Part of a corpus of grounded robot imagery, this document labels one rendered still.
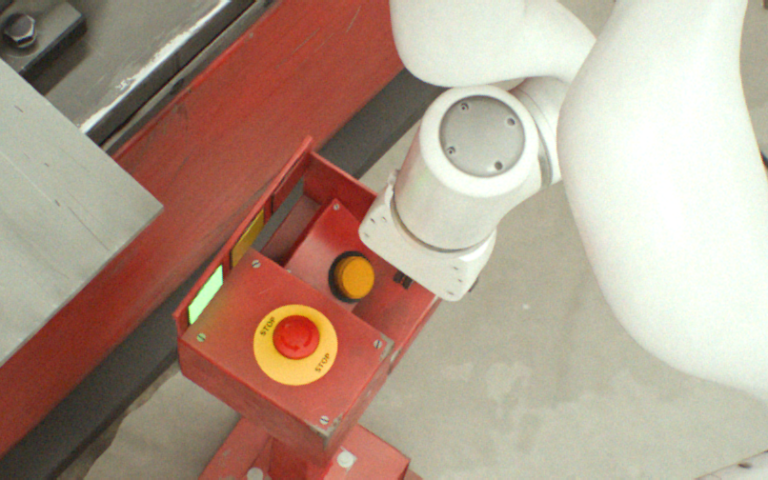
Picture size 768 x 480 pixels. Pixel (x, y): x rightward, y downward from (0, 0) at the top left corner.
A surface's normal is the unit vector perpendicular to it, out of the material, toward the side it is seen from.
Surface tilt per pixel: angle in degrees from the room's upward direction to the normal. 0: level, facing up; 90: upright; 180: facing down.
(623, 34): 55
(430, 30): 79
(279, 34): 90
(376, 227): 88
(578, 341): 0
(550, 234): 0
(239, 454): 0
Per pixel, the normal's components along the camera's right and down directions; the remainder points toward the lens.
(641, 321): -0.67, 0.52
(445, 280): -0.48, 0.81
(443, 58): -0.22, 0.80
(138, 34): 0.06, -0.33
